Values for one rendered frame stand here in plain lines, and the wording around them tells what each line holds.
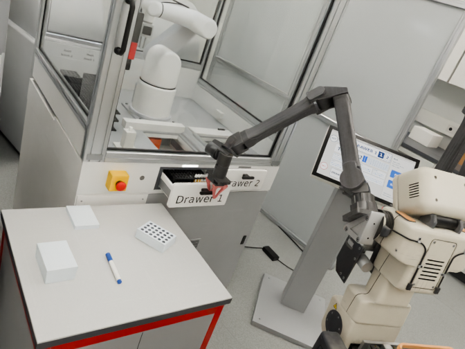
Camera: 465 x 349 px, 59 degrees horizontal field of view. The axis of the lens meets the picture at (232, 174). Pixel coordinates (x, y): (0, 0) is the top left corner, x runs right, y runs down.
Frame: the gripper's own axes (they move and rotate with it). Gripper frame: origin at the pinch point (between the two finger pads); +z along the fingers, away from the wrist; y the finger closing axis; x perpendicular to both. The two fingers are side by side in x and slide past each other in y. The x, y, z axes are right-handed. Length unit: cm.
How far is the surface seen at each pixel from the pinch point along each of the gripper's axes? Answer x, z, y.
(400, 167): -106, -23, -15
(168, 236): 24.2, 9.9, -12.2
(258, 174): -37.5, -0.9, 15.2
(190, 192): 9.0, 0.6, 2.9
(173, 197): 16.6, 2.7, 3.0
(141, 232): 33.3, 10.0, -8.0
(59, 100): 50, -14, 57
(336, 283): -154, 91, 10
